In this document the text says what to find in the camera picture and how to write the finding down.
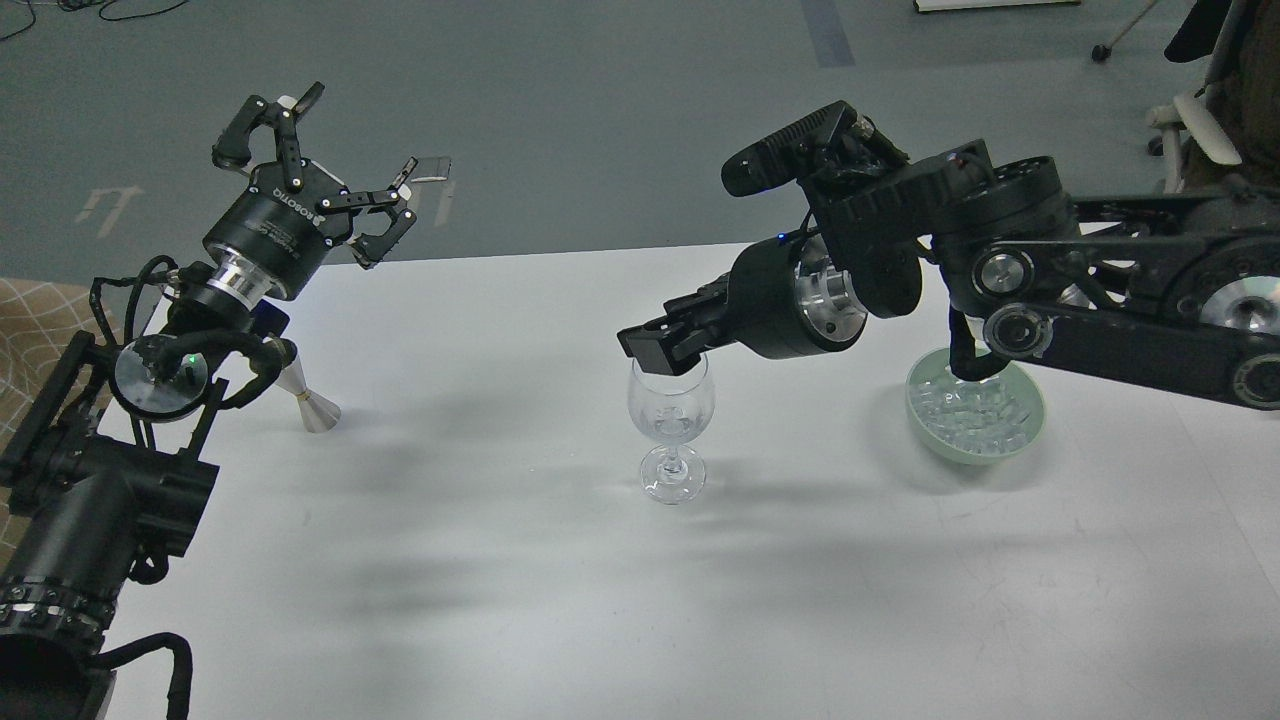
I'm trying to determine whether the black floor cable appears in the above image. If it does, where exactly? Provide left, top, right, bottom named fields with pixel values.
left=0, top=0, right=191, bottom=44

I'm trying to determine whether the beige checkered cloth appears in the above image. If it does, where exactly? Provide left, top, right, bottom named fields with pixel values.
left=0, top=278, right=134, bottom=561

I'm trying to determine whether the seated person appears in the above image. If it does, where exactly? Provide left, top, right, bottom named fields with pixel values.
left=1175, top=1, right=1279, bottom=190

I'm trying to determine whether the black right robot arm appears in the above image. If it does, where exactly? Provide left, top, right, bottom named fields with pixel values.
left=618, top=101, right=1279, bottom=411

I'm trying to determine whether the office chair with wheels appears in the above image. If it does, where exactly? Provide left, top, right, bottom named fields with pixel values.
left=1147, top=1, right=1248, bottom=193

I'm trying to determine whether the clear wine glass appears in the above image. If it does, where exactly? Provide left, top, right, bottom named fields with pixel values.
left=627, top=356, right=716, bottom=505

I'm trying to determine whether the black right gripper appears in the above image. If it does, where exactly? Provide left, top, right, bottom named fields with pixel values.
left=617, top=237, right=868, bottom=377

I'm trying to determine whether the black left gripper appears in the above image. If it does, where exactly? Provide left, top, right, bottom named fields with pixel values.
left=204, top=82, right=419, bottom=301

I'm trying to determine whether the steel cocktail jigger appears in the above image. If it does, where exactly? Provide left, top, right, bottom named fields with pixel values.
left=274, top=342, right=342, bottom=434

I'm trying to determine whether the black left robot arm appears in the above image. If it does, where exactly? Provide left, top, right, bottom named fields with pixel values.
left=1, top=82, right=419, bottom=719

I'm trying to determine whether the green bowl of ice cubes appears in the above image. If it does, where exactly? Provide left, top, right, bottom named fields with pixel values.
left=904, top=348, right=1046, bottom=466

